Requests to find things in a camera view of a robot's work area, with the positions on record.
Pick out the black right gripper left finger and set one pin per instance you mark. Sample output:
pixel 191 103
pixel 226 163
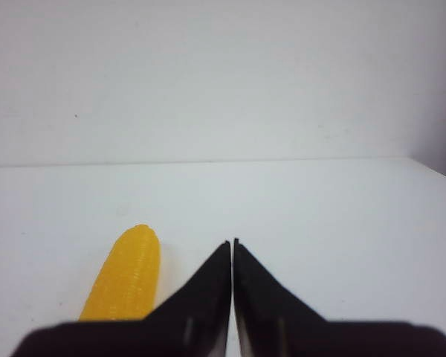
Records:
pixel 191 322

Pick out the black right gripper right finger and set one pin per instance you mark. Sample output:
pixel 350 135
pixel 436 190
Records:
pixel 272 321

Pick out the yellow toy corn cob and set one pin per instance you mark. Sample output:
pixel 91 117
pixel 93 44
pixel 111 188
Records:
pixel 125 287

